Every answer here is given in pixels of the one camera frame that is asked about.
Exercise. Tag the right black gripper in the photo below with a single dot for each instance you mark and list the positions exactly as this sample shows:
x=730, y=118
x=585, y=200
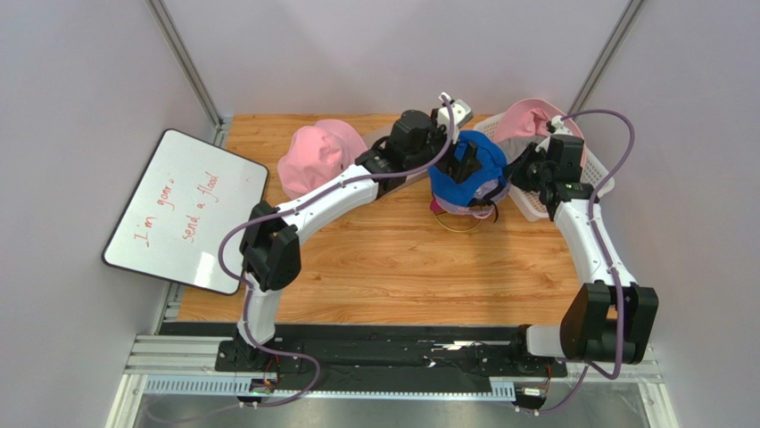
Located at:
x=524, y=168

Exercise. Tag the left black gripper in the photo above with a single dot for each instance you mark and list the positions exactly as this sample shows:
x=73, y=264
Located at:
x=459, y=170

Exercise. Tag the blue hat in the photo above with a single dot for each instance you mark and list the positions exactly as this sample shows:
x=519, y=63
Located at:
x=470, y=178

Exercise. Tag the lavender baseball cap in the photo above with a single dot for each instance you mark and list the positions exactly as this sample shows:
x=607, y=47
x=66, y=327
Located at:
x=492, y=191

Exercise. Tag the light pink cap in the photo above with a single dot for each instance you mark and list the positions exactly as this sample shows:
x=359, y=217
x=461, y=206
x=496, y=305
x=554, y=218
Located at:
x=524, y=122

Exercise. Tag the pink bucket hat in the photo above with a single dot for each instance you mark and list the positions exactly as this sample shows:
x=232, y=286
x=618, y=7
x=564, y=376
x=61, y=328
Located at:
x=317, y=154

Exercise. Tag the magenta baseball cap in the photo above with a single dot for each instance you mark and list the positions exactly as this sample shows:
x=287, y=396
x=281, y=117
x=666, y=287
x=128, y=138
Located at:
x=436, y=208

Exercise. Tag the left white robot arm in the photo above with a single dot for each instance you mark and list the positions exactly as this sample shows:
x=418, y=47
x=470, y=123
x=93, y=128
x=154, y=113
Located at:
x=264, y=253

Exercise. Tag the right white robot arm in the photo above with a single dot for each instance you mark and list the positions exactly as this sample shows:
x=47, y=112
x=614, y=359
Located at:
x=612, y=316

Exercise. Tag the white plastic basket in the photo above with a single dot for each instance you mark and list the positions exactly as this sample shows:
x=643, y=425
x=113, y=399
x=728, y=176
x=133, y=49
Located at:
x=528, y=203

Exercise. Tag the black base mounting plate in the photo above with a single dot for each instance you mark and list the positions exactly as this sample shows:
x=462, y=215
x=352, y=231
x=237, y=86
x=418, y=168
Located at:
x=387, y=358

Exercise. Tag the white whiteboard with red writing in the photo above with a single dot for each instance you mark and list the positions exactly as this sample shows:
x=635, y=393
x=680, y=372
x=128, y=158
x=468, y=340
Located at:
x=189, y=197

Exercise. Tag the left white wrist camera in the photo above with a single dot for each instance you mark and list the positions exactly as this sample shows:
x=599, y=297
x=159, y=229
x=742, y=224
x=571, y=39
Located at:
x=453, y=115

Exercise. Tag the gold wire hat stand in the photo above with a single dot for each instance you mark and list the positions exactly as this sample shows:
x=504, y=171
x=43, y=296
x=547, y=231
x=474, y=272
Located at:
x=455, y=223

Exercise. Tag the right corner aluminium post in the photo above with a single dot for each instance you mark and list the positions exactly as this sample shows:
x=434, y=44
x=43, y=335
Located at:
x=615, y=40

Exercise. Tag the corner aluminium post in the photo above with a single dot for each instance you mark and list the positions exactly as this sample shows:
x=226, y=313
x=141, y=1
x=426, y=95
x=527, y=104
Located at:
x=615, y=40
x=171, y=33

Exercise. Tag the left corner aluminium post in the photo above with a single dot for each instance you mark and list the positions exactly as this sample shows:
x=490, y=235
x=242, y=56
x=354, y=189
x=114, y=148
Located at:
x=171, y=33

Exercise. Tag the aluminium frame rail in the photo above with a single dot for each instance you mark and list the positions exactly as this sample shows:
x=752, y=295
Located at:
x=186, y=362

